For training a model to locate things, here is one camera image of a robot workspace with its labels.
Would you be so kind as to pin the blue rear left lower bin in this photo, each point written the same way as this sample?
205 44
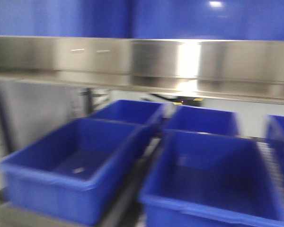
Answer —
131 111

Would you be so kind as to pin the blue upper left bin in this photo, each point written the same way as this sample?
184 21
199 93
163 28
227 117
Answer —
76 18

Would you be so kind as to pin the stainless steel shelf front rail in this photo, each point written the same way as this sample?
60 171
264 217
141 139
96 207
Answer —
223 69

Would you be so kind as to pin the blue rear centre lower bin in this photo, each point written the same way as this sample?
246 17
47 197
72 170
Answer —
197 119

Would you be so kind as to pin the blue front left lower bin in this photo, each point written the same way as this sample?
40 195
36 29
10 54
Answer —
74 171

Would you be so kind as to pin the blue bin behind tray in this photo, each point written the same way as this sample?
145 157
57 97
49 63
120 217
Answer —
208 19

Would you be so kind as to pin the blue front centre lower bin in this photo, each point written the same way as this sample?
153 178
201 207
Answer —
206 180

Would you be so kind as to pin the blue right lower bin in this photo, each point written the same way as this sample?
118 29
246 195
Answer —
275 138

